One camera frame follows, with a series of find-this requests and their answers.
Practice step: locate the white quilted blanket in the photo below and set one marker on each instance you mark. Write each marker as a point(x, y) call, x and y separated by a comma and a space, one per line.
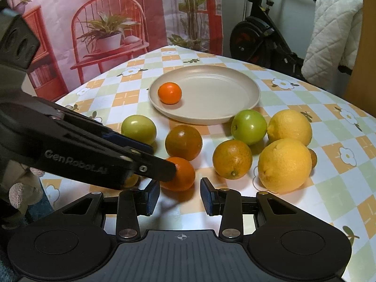
point(332, 35)

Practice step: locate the checkered floral tablecloth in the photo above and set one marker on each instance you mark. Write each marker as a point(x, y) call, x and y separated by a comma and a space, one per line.
point(332, 188)

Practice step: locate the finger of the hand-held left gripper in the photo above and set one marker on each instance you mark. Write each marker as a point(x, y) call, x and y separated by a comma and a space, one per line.
point(154, 168)
point(130, 143)

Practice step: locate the yellow-green jujube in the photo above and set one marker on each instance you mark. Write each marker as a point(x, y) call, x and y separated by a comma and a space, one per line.
point(138, 129)

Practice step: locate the bright orange tangerine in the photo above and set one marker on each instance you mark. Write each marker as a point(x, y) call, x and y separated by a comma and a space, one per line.
point(183, 176)

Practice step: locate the beige plate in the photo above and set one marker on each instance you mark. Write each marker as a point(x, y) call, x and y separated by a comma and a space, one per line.
point(214, 94)

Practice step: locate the printed backdrop cloth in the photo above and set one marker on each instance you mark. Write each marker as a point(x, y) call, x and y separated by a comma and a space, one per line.
point(58, 14)

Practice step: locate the small brown fruit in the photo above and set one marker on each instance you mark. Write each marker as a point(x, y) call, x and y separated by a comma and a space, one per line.
point(313, 158)

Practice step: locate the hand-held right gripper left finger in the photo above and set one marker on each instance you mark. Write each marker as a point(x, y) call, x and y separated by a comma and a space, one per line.
point(152, 197)

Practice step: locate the person's left hand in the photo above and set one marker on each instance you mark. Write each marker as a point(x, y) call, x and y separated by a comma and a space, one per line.
point(20, 195)

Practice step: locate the black exercise bike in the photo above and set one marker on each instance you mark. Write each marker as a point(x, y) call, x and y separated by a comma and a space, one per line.
point(258, 41)

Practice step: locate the wooden cabinet panel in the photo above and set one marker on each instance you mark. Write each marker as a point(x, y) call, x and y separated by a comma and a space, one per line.
point(365, 64)

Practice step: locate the dark greenish orange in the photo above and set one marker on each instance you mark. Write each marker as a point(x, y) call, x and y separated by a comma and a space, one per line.
point(183, 142)

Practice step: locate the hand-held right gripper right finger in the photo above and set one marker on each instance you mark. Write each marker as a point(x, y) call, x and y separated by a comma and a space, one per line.
point(207, 197)

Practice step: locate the small yellow fruit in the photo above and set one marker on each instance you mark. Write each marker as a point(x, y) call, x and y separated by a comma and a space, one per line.
point(132, 181)

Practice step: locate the small orange tangerine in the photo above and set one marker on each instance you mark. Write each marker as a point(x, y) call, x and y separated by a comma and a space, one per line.
point(169, 93)

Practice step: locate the large orange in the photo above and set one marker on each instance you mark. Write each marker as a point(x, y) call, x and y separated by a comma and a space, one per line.
point(232, 159)

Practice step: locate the yellow lemon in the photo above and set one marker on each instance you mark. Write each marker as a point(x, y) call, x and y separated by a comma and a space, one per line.
point(284, 166)
point(289, 127)

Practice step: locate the green jujube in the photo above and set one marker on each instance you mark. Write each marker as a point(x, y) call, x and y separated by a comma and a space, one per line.
point(249, 127)

